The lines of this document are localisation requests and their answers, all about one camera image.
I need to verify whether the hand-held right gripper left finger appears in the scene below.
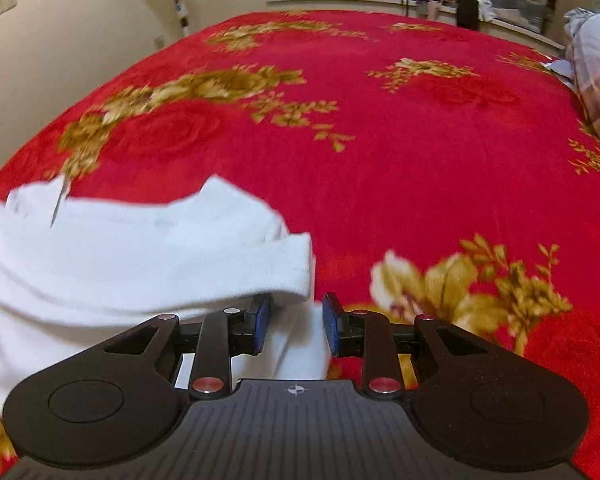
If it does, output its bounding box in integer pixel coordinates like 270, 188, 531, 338
104, 292, 275, 401

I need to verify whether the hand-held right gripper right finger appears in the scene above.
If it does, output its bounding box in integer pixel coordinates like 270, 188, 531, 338
322, 292, 486, 401

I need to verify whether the white small garment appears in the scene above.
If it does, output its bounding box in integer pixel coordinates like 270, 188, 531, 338
0, 174, 331, 418

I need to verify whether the red floral blanket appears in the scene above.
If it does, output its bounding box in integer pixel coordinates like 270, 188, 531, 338
0, 10, 600, 480

